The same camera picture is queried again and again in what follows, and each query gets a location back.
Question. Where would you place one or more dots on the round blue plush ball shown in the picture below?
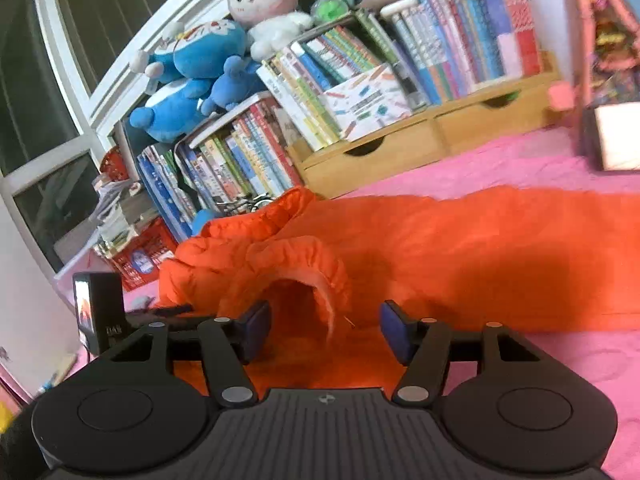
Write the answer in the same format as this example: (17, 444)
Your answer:
(205, 220)

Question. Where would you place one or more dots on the window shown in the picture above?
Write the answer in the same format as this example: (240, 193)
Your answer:
(30, 85)

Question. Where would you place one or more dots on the blue cat plush toy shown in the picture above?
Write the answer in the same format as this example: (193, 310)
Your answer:
(200, 50)

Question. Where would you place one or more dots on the row of paperback books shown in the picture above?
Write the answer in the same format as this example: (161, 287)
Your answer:
(240, 160)

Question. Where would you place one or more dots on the small blue plush toy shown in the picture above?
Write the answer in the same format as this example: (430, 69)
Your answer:
(235, 80)

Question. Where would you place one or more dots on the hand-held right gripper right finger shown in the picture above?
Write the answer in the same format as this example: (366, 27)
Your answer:
(395, 330)

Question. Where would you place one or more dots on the pink rabbit-print blanket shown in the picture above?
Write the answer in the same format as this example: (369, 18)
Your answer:
(550, 360)

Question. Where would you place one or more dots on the stack of paper workbooks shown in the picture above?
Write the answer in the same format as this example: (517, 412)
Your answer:
(120, 215)

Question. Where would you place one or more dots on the white cardboard sheet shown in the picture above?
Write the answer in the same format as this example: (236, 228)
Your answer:
(550, 25)

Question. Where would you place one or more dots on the red plastic crate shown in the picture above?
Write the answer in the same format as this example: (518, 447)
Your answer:
(140, 260)

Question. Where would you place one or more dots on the orange hooded puffer jacket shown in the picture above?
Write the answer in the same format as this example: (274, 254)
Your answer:
(450, 260)

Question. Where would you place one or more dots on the row of thin blue books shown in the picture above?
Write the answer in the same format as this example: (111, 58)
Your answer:
(160, 190)

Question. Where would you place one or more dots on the small grey teal toy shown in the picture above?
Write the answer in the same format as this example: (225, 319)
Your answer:
(143, 302)

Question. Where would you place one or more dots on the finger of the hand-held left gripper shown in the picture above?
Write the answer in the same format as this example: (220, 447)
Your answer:
(155, 312)

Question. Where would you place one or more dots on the row of green-spined books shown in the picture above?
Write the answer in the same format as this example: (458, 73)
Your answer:
(310, 85)

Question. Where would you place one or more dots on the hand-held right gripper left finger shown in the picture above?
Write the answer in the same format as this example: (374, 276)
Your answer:
(257, 327)

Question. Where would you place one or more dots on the miniature bicycle model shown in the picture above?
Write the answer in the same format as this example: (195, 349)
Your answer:
(245, 205)

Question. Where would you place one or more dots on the wooden drawer organizer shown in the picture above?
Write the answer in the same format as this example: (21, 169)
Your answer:
(390, 150)

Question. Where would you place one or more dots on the smartphone with lit screen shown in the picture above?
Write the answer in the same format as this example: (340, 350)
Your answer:
(620, 135)

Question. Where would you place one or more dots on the white pencil-print box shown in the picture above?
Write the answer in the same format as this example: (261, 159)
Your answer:
(365, 105)

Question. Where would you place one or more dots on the red plastic basket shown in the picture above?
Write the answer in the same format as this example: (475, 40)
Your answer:
(115, 162)

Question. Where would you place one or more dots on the wooden board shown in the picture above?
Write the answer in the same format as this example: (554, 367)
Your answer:
(60, 370)

